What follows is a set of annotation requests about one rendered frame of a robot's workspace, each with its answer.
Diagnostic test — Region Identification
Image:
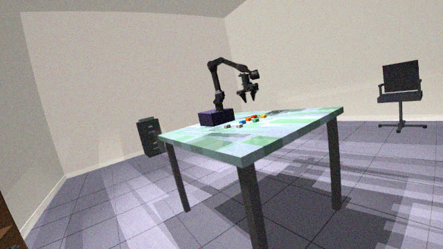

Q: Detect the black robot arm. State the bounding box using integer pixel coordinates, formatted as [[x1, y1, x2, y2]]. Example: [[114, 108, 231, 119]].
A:
[[207, 57, 260, 111]]

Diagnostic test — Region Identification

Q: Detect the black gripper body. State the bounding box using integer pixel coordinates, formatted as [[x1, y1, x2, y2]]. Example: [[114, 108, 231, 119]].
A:
[[237, 81, 259, 95]]

